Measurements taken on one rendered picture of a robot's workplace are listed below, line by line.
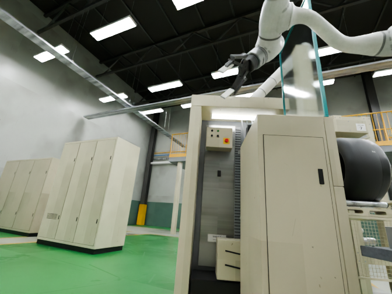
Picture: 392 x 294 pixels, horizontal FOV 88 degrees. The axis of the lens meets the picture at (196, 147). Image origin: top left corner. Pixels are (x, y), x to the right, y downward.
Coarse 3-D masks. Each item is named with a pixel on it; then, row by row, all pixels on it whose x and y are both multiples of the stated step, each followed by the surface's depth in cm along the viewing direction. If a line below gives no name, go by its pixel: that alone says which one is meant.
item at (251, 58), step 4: (248, 56) 93; (252, 56) 93; (244, 60) 91; (248, 60) 92; (252, 60) 92; (256, 60) 93; (244, 64) 92; (248, 64) 94; (252, 64) 92; (256, 64) 94; (240, 68) 92; (244, 68) 93; (248, 68) 96; (252, 68) 94; (240, 72) 94; (248, 72) 97
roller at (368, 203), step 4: (348, 200) 154; (352, 200) 154; (356, 200) 154; (360, 200) 155; (348, 204) 153; (352, 204) 153; (356, 204) 153; (360, 204) 152; (364, 204) 152; (368, 204) 152; (372, 204) 152; (376, 204) 152; (380, 204) 152; (384, 204) 152
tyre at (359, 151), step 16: (352, 144) 160; (368, 144) 160; (352, 160) 153; (368, 160) 150; (384, 160) 150; (352, 176) 152; (368, 176) 148; (384, 176) 147; (352, 192) 154; (368, 192) 151; (384, 192) 150
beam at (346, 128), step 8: (336, 120) 212; (344, 120) 211; (352, 120) 211; (360, 120) 211; (336, 128) 209; (344, 128) 208; (352, 128) 208; (336, 136) 219; (344, 136) 217; (352, 136) 216; (360, 136) 214
